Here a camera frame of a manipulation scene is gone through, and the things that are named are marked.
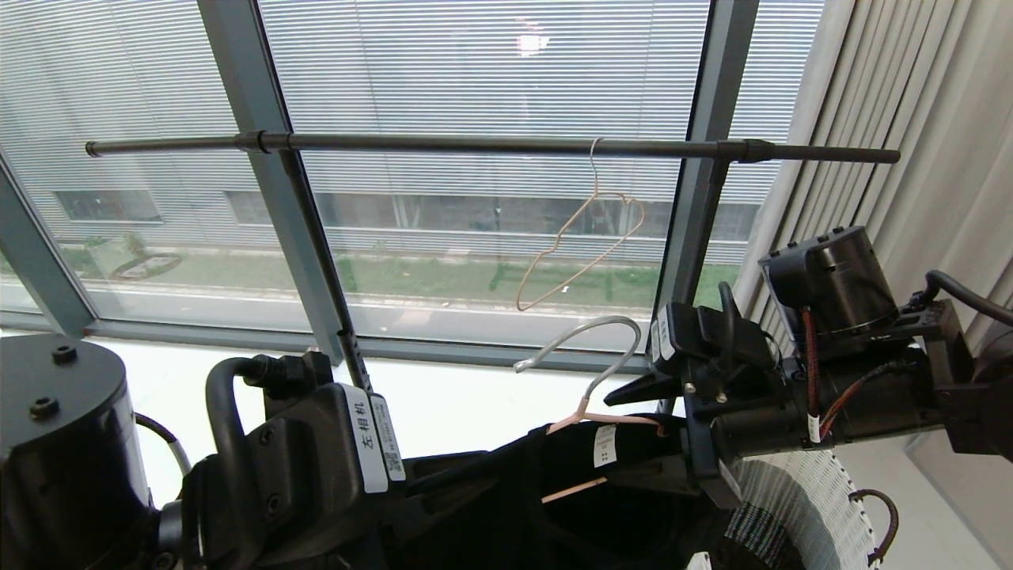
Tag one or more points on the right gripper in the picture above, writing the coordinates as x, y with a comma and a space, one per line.
775, 427

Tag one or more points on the pink clothes hanger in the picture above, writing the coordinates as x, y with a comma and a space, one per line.
582, 412
595, 192

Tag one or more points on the black garment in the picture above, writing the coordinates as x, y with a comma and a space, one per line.
570, 530

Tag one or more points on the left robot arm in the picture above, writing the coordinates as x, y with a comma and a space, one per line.
63, 443

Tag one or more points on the white laundry basket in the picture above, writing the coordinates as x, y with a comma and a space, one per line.
807, 507

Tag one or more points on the black clothes rack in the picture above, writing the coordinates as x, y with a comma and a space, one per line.
475, 144

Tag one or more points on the beige curtain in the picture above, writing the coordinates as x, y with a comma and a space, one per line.
910, 119

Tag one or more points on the window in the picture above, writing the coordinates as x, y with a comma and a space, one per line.
119, 79

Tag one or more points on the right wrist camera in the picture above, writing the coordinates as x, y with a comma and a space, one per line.
712, 332

